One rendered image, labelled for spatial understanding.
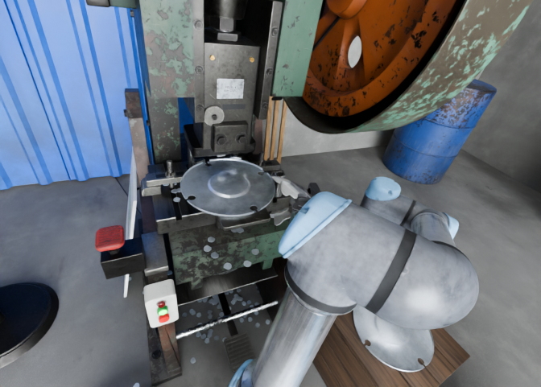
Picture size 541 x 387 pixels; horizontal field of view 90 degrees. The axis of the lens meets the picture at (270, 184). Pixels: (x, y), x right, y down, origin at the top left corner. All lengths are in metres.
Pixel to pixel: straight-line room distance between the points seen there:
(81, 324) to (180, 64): 1.23
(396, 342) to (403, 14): 1.01
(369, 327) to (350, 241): 0.85
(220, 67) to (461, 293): 0.64
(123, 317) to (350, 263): 1.29
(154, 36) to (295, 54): 0.32
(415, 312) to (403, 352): 0.83
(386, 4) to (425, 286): 0.68
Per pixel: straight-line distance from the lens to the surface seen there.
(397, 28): 0.81
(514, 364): 1.96
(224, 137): 0.77
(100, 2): 0.84
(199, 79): 0.69
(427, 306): 0.36
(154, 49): 0.66
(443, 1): 0.70
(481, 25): 0.69
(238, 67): 0.75
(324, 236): 0.35
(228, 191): 0.82
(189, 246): 0.86
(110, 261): 0.80
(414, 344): 1.23
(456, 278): 0.38
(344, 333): 1.13
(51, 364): 1.53
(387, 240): 0.35
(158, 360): 1.38
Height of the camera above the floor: 1.30
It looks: 36 degrees down
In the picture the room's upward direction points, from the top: 10 degrees clockwise
